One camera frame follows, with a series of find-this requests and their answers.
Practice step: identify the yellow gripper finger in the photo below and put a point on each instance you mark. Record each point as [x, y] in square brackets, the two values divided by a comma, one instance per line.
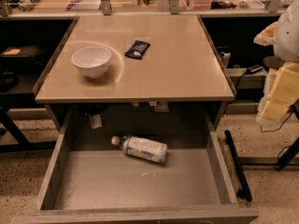
[266, 36]
[281, 90]

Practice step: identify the clear blue plastic water bottle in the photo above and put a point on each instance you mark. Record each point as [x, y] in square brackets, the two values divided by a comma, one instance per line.
[141, 147]

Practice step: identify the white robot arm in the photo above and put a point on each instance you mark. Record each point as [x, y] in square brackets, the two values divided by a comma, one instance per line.
[286, 36]

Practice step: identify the beige top cabinet counter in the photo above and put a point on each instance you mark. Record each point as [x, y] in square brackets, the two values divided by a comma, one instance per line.
[180, 65]

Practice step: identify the white tag under counter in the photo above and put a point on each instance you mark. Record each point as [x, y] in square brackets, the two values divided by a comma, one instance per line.
[96, 121]

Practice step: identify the open grey drawer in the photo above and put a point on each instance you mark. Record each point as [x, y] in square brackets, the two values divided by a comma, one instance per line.
[89, 181]

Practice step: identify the black snack packet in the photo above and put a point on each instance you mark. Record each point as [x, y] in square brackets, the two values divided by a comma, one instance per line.
[137, 50]

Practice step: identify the white ceramic bowl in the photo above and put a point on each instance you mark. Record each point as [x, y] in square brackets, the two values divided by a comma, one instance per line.
[92, 61]

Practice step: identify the black bag with note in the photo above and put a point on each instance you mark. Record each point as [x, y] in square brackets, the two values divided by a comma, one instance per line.
[25, 52]

